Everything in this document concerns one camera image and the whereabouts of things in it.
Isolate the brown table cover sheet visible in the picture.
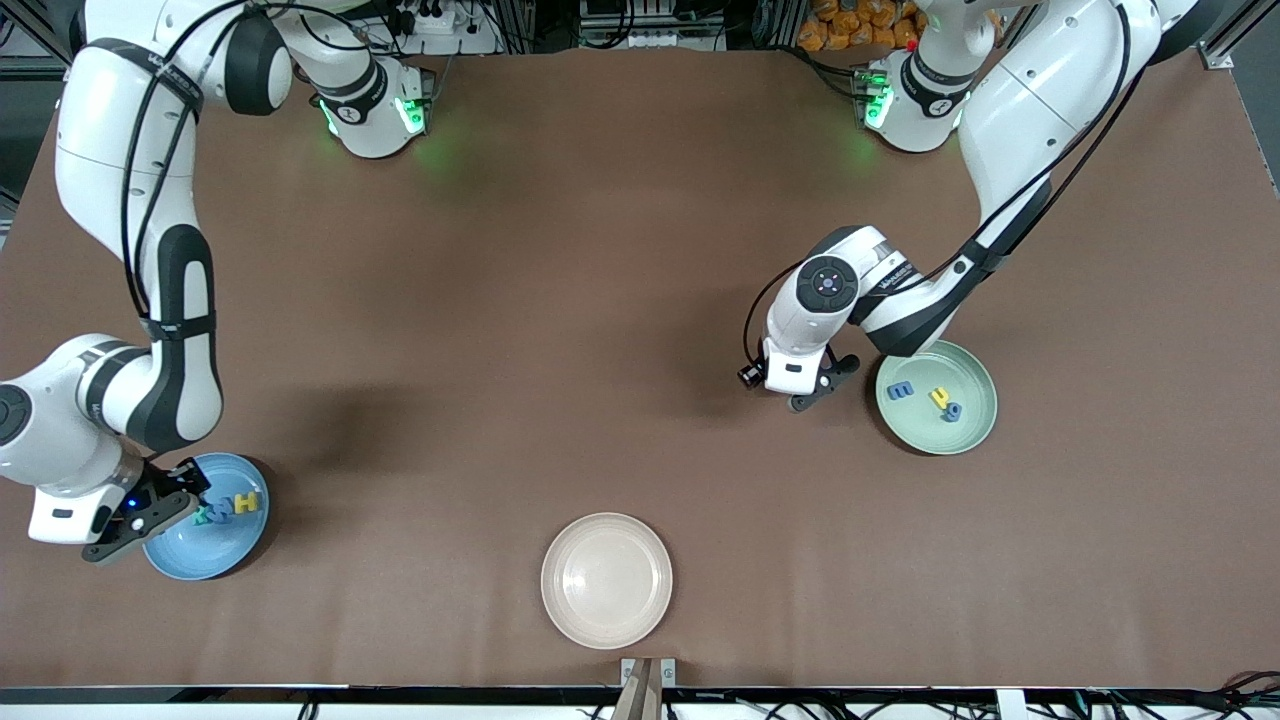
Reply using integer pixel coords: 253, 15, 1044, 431
0, 50, 1280, 691

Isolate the blue plate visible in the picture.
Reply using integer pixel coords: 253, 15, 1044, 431
143, 452, 272, 582

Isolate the metal camera pole bracket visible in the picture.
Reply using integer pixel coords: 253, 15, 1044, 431
612, 656, 677, 720

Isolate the green plate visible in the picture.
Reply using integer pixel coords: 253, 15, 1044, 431
875, 338, 999, 457

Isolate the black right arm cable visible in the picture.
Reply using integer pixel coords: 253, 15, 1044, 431
120, 0, 346, 331

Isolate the black cable bundle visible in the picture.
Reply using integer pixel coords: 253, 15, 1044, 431
1090, 670, 1280, 720

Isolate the aluminium frame post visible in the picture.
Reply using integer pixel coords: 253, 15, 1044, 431
1205, 0, 1280, 71

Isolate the orange objects pile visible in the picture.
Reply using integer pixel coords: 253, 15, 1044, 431
797, 0, 926, 53

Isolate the beige plate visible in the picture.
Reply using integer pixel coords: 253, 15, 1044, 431
540, 512, 674, 651

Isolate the white power strip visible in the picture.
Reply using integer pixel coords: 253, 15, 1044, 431
385, 0, 501, 56

